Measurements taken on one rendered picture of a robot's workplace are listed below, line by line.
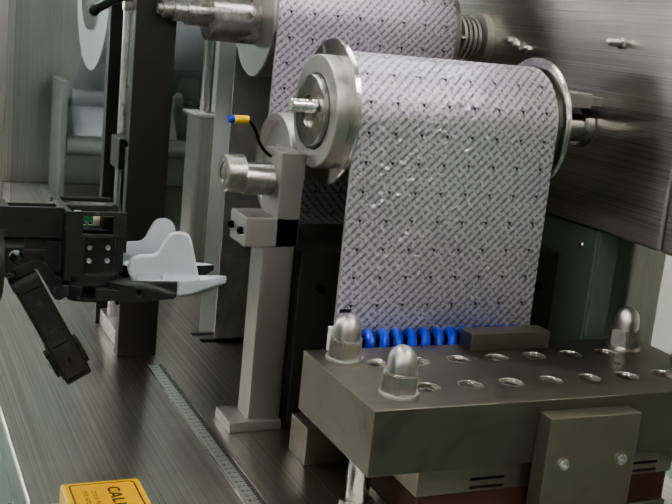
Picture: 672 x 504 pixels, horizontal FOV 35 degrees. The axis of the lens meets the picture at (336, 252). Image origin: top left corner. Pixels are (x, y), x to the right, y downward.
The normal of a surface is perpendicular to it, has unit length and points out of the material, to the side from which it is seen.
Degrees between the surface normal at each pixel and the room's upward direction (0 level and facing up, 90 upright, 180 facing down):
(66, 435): 0
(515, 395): 0
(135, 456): 0
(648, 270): 90
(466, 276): 90
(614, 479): 90
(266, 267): 90
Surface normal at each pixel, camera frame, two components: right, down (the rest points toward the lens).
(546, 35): -0.91, 0.00
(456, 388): 0.10, -0.97
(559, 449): 0.39, 0.24
